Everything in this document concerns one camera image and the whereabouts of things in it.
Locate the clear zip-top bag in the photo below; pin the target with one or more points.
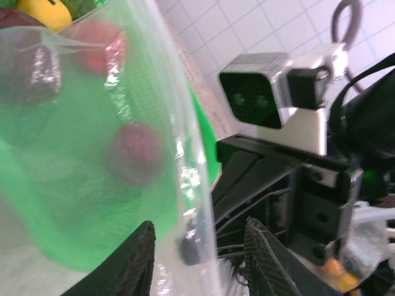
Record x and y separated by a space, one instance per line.
77 123

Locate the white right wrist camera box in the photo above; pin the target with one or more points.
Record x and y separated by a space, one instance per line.
308 132

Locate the round purple food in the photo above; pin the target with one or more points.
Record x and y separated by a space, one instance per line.
135 154

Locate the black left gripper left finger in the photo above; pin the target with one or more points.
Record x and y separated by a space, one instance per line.
129 271

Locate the dark purple long food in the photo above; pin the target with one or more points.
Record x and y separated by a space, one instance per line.
40 80

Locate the green leafy vegetable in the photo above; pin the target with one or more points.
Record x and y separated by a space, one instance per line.
83 6

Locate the yellow orange fruit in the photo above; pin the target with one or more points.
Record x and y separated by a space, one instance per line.
43 12

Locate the red fruit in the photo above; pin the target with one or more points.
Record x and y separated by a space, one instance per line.
98 49

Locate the green plastic basket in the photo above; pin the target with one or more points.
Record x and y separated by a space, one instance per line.
203 138

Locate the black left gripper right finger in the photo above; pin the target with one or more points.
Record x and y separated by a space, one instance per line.
268 271

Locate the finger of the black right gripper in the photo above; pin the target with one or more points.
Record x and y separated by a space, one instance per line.
191 249
243 182

